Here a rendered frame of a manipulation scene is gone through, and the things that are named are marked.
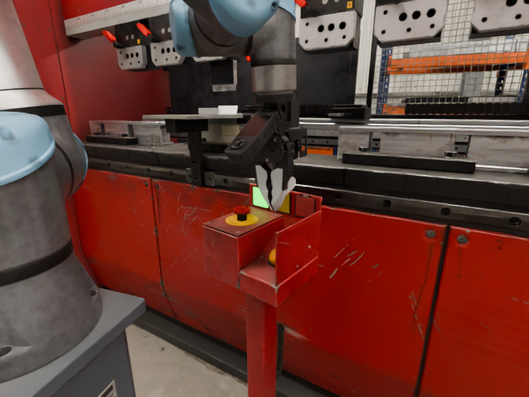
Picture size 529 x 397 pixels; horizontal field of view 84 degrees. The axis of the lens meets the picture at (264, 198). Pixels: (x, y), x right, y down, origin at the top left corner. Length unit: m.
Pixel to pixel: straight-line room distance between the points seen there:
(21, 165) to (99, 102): 1.47
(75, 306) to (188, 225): 0.77
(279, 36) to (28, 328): 0.47
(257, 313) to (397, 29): 0.74
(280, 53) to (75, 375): 0.48
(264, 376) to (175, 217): 0.63
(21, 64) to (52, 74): 1.22
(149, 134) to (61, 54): 0.58
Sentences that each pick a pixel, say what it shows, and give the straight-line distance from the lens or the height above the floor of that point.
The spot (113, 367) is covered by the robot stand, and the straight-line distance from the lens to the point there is 0.44.
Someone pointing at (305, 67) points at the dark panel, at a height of 1.21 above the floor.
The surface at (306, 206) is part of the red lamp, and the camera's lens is 0.64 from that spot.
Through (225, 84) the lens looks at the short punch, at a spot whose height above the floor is 1.10.
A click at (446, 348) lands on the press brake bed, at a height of 0.46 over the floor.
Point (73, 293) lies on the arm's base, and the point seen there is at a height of 0.82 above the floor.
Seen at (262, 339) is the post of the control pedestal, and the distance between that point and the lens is 0.74.
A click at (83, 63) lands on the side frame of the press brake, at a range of 1.78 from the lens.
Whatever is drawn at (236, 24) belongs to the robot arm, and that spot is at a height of 1.09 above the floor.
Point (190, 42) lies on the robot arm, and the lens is 0.47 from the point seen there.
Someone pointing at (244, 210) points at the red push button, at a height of 0.81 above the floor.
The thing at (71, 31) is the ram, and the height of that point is 1.35.
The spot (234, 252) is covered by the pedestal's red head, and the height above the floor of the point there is 0.74.
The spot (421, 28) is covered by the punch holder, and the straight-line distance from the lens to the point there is 0.86.
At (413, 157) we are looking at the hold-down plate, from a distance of 0.81.
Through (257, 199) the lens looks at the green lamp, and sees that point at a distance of 0.72.
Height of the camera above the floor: 1.01
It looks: 16 degrees down
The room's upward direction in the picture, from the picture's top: straight up
